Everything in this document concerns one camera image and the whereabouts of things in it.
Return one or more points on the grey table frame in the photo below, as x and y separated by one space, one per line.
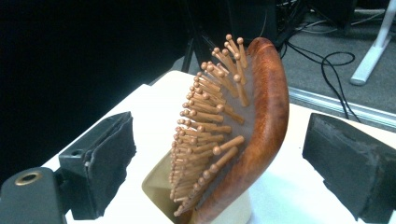
375 53

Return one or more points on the cream square cup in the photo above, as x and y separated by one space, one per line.
155 186

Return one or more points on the dark tripod stand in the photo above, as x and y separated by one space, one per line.
199 46

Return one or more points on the wooden paddle hairbrush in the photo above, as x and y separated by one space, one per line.
267 124

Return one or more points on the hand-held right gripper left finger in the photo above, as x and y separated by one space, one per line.
99 161

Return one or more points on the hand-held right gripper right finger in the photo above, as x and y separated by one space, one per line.
351 165

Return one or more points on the silver metal floor rail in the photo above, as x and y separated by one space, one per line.
342 107

